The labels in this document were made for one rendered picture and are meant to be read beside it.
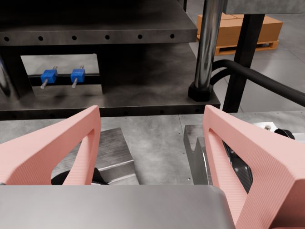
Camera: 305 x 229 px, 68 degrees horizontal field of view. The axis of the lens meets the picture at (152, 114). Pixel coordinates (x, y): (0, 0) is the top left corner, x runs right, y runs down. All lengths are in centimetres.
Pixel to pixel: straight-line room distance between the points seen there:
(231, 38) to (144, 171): 306
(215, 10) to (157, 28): 20
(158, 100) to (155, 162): 33
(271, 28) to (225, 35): 73
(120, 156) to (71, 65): 50
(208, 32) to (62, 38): 50
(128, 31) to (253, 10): 46
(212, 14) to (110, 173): 56
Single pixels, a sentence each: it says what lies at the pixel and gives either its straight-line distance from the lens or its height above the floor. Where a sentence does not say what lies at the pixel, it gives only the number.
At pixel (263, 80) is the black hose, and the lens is 84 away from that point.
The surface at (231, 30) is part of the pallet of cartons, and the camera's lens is 346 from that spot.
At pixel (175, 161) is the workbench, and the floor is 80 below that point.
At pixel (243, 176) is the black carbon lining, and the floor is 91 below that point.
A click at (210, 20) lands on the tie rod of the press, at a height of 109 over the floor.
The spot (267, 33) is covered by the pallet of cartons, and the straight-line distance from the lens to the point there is 384.
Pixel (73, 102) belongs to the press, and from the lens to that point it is 93.
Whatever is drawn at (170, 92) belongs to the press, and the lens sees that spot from 95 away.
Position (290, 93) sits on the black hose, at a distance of 84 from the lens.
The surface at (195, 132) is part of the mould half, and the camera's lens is 64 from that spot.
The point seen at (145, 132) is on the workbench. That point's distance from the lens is 72.
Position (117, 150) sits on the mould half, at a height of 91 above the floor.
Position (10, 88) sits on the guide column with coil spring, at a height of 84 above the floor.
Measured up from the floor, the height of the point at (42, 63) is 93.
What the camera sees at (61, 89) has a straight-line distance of 97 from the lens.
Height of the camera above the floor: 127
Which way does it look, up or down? 37 degrees down
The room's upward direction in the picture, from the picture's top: straight up
